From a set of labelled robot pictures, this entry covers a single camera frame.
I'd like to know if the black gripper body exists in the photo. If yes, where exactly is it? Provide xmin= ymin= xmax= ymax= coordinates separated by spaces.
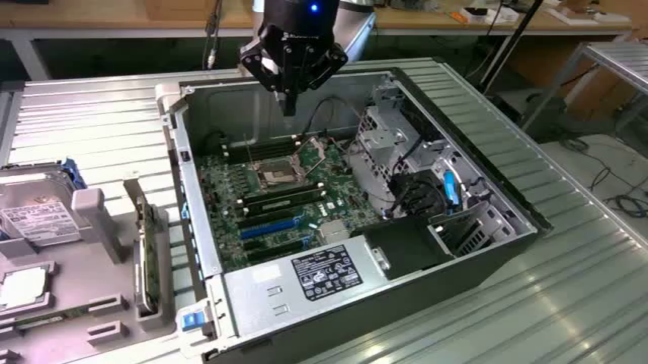
xmin=255 ymin=0 xmax=339 ymax=90

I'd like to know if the green graphics card black fan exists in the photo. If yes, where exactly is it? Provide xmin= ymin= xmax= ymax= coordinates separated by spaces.
xmin=123 ymin=177 xmax=172 ymax=318

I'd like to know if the silver perforated drive cage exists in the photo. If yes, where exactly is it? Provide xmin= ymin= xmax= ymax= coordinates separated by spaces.
xmin=349 ymin=83 xmax=452 ymax=202

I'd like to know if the metal socket cover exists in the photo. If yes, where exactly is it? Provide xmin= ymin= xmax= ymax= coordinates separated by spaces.
xmin=291 ymin=136 xmax=329 ymax=179

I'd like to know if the CPU socket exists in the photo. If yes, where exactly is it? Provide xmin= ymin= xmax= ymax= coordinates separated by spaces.
xmin=252 ymin=157 xmax=307 ymax=192

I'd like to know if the orange and white box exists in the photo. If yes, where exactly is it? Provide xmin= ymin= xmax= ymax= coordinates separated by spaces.
xmin=452 ymin=5 xmax=521 ymax=24

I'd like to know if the green motherboard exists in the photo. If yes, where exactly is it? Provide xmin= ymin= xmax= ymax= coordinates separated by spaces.
xmin=194 ymin=136 xmax=386 ymax=268

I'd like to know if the wooden desk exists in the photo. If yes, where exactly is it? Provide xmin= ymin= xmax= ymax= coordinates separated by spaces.
xmin=0 ymin=0 xmax=633 ymax=39

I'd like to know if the black tripod pole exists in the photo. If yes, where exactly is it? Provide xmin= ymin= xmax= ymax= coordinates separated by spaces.
xmin=478 ymin=0 xmax=546 ymax=90

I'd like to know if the green RAM stick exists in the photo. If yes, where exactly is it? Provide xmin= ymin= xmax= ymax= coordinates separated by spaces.
xmin=0 ymin=305 xmax=92 ymax=331
xmin=244 ymin=189 xmax=325 ymax=213

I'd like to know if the long black expansion slot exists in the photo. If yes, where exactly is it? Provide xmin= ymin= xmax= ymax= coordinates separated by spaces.
xmin=236 ymin=210 xmax=295 ymax=230
xmin=246 ymin=248 xmax=307 ymax=263
xmin=242 ymin=239 xmax=305 ymax=254

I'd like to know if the brown cardboard box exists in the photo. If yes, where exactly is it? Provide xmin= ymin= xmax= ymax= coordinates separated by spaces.
xmin=505 ymin=36 xmax=627 ymax=121

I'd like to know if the silver chipset heatsink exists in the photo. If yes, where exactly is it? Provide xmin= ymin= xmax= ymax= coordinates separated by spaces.
xmin=315 ymin=221 xmax=351 ymax=244

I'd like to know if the blue disk caddy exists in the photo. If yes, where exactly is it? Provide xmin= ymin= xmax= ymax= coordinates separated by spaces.
xmin=56 ymin=158 xmax=91 ymax=190

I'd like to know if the white flat box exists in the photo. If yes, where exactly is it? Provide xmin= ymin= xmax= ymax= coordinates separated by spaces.
xmin=544 ymin=5 xmax=600 ymax=27

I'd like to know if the silver optical drive bay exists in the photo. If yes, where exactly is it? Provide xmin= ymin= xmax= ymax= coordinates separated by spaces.
xmin=427 ymin=142 xmax=537 ymax=259

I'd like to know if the metal slat shelf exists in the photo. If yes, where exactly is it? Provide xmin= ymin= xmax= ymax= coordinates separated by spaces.
xmin=521 ymin=39 xmax=648 ymax=133

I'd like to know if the silver hard disk white label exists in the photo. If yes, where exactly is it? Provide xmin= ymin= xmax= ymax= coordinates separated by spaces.
xmin=0 ymin=166 xmax=83 ymax=248

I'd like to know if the silver power supply unit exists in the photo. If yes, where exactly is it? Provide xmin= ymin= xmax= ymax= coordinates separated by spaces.
xmin=220 ymin=234 xmax=391 ymax=339

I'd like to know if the open black PC case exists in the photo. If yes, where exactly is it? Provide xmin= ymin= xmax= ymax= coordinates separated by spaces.
xmin=154 ymin=67 xmax=554 ymax=364

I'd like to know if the blue case latch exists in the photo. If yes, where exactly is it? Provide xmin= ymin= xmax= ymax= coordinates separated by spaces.
xmin=178 ymin=307 xmax=204 ymax=331

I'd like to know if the grey parts rack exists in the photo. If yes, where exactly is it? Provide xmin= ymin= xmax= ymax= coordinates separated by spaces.
xmin=0 ymin=187 xmax=179 ymax=364

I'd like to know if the silver CPU chip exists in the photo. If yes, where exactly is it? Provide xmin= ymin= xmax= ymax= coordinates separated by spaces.
xmin=0 ymin=267 xmax=51 ymax=309

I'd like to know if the dangling grey cable with plug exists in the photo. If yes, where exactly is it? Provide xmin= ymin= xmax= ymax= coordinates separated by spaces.
xmin=203 ymin=0 xmax=224 ymax=71

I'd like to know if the black looped wire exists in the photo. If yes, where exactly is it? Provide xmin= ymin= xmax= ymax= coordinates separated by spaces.
xmin=302 ymin=96 xmax=366 ymax=143

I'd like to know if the blue wire connector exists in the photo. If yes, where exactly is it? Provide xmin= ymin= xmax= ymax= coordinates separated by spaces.
xmin=441 ymin=171 xmax=461 ymax=209

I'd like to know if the black floor cable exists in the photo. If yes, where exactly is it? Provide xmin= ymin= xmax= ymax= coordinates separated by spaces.
xmin=556 ymin=136 xmax=648 ymax=221

